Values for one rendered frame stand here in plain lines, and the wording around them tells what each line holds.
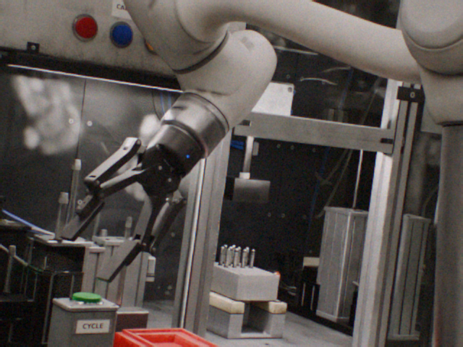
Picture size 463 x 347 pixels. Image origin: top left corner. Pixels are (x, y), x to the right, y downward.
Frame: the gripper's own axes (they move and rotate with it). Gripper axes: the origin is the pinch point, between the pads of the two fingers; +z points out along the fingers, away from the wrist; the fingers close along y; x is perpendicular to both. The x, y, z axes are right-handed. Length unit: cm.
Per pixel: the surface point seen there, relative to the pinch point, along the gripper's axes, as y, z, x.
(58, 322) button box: -6.6, 9.5, -5.5
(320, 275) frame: -66, -44, -29
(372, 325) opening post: -63, -33, -7
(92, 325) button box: -9.2, 7.4, -2.2
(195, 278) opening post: -26.6, -13.3, -12.1
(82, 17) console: 19.1, -26.0, -12.5
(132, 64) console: 8.5, -27.7, -11.9
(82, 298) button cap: -6.1, 5.3, -3.8
